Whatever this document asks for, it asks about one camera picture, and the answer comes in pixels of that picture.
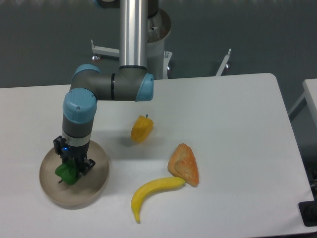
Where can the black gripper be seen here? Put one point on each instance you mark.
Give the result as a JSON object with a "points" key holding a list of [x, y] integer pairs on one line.
{"points": [[76, 153]]}

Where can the green toy pepper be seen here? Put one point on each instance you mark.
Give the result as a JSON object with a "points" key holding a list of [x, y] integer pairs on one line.
{"points": [[68, 172]]}

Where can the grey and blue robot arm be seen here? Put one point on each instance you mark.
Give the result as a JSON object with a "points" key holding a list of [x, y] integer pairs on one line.
{"points": [[88, 86]]}

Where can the beige round plate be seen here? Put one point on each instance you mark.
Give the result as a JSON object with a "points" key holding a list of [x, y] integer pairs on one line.
{"points": [[86, 190]]}

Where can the yellow toy pepper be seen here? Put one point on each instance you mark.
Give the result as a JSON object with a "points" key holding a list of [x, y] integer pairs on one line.
{"points": [[141, 129]]}

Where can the yellow toy banana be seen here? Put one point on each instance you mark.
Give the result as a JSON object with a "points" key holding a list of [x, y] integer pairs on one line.
{"points": [[150, 188]]}

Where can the orange toy bread slice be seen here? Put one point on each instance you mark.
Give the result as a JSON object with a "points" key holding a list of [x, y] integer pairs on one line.
{"points": [[182, 163]]}

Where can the white side table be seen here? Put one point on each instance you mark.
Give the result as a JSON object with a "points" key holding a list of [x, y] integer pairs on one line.
{"points": [[307, 98]]}

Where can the black device at table edge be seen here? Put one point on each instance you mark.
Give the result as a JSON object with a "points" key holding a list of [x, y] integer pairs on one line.
{"points": [[308, 210]]}

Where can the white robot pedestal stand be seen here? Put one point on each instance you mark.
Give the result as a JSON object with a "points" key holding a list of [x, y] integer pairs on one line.
{"points": [[159, 27]]}

